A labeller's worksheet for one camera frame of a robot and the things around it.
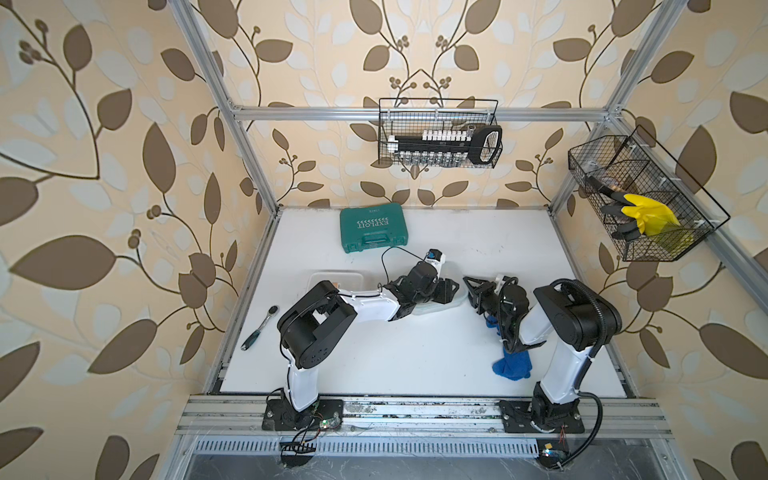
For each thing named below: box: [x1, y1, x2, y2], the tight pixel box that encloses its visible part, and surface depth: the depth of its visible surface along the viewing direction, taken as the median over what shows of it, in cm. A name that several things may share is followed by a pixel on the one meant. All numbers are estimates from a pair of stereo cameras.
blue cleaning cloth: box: [485, 315, 533, 381], surface depth 81 cm
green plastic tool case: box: [340, 202, 408, 253], surface depth 111 cm
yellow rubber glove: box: [621, 194, 681, 236], surface depth 68 cm
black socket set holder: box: [387, 125, 503, 167], surface depth 86 cm
